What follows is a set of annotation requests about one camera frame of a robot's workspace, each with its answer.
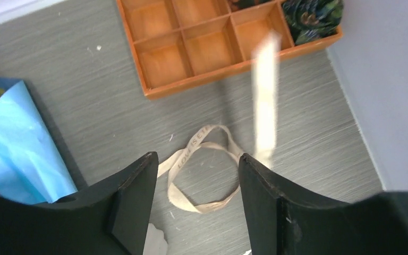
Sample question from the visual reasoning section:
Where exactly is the dark fabric piece middle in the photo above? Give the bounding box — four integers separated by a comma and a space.
228, 0, 270, 12

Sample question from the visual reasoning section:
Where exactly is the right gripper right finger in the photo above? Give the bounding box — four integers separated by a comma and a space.
238, 154, 408, 254

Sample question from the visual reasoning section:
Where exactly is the blue wrapping paper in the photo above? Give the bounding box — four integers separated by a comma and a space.
0, 77, 77, 205

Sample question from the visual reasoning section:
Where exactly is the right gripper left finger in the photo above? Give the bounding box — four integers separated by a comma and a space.
0, 152, 159, 254

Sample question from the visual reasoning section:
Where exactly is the dark rolled fabric bottom-right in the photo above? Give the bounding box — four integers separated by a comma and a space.
281, 0, 344, 45

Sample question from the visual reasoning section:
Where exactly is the beige printed ribbon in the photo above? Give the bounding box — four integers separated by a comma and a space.
157, 31, 282, 214

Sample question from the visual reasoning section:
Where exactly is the orange compartment tray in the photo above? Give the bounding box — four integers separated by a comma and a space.
116, 1, 343, 99

